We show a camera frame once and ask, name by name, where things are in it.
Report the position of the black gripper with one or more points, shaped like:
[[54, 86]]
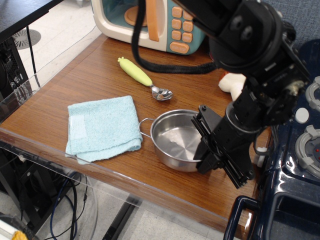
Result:
[[225, 141]]

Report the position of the small steel pot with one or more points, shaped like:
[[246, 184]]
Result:
[[175, 139]]

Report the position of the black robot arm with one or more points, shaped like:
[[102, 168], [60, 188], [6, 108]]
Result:
[[246, 37]]

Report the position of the dark blue toy stove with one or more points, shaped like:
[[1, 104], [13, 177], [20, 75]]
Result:
[[288, 203]]

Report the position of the plush mushroom toy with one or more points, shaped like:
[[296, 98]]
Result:
[[232, 83]]

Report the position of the black table leg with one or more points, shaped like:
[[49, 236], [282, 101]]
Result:
[[122, 217]]

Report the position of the light blue folded cloth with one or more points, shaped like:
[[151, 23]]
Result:
[[102, 129]]

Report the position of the toy microwave oven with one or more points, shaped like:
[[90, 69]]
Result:
[[166, 26]]

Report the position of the clear acrylic table guard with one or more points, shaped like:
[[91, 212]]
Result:
[[40, 127]]

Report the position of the black computer tower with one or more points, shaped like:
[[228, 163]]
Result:
[[12, 71]]

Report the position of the black desk at left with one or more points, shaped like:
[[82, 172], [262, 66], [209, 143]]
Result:
[[17, 14]]

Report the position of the spoon with green handle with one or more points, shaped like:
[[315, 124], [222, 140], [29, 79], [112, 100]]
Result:
[[160, 94]]

